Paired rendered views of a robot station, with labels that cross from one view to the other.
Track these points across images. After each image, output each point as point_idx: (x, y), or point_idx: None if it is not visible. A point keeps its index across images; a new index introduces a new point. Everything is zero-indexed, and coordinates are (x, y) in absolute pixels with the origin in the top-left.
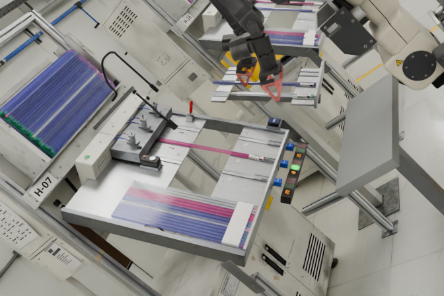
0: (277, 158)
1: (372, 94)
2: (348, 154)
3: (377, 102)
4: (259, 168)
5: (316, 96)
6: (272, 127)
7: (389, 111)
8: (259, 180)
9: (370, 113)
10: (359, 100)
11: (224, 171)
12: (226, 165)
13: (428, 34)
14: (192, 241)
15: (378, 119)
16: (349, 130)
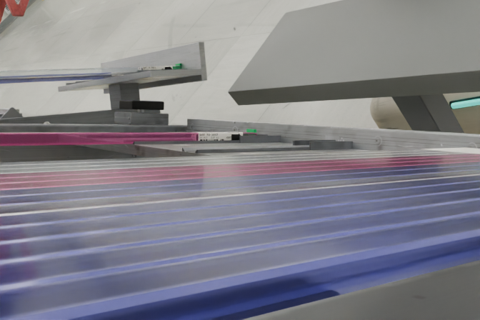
0: (278, 123)
1: (291, 38)
2: (429, 53)
3: (338, 21)
4: (269, 145)
5: (203, 45)
6: (149, 117)
7: None
8: (330, 143)
9: (349, 29)
10: (266, 63)
11: (194, 151)
12: (169, 148)
13: None
14: None
15: (400, 6)
16: (336, 68)
